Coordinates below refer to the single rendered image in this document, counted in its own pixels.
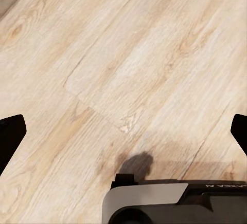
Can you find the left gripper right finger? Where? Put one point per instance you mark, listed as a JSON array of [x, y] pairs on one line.
[[239, 130]]

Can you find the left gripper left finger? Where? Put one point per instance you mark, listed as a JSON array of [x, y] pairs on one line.
[[12, 131]]

